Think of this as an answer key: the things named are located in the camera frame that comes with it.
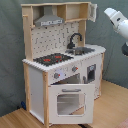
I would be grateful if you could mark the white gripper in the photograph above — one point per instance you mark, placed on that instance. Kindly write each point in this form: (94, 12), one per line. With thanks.
(111, 13)

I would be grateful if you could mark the white oven door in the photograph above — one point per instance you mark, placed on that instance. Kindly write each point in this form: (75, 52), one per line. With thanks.
(71, 103)

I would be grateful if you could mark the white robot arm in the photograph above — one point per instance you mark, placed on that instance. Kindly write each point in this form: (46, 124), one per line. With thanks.
(120, 25)

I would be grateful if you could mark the wooden toy kitchen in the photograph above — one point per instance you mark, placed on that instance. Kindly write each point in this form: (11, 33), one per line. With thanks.
(45, 40)

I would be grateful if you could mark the grey metal sink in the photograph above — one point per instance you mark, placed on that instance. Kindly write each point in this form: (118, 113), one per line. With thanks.
(79, 51)

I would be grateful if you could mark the white dishwasher door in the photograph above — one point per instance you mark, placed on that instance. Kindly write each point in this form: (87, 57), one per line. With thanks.
(91, 72)

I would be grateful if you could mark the right red oven knob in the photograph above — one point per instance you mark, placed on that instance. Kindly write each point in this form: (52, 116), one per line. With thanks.
(74, 68)

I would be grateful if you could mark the red oven knob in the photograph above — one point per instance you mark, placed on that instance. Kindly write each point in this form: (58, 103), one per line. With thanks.
(56, 75)
(74, 68)

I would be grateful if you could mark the grey range hood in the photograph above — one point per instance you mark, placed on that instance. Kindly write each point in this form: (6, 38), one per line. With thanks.
(48, 18)

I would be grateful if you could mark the black stovetop red burners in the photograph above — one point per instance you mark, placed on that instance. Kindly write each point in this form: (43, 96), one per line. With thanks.
(52, 59)

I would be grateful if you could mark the left red oven knob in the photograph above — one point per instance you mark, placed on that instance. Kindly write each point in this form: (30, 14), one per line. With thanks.
(56, 75)

